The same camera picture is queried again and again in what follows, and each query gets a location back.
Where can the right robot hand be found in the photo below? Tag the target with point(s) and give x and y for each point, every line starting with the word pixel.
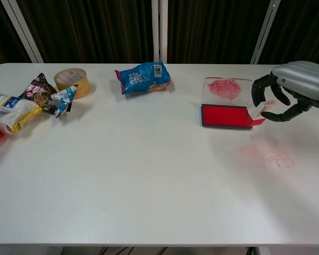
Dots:
pixel 303 79

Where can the small pink stamp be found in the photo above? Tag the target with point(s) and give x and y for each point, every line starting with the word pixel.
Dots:
pixel 267 106

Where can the white frame post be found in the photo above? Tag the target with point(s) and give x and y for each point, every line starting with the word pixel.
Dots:
pixel 24 32
pixel 159 29
pixel 264 32

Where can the red ink pad case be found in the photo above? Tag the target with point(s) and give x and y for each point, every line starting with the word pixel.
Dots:
pixel 224 117

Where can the long white yellow snack package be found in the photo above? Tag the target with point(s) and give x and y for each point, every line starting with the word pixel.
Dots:
pixel 13 111

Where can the yellow tape roll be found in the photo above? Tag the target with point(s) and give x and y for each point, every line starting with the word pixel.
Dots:
pixel 82 87

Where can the small blue white snack packet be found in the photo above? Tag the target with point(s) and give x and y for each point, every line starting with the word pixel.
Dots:
pixel 62 102

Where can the blue snack bag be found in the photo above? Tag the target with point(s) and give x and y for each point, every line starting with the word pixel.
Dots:
pixel 141 78

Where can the dark pleated curtain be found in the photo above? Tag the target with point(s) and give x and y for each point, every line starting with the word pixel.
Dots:
pixel 95 26

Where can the dark brown snack bag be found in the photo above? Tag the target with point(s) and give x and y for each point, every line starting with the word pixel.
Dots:
pixel 37 90

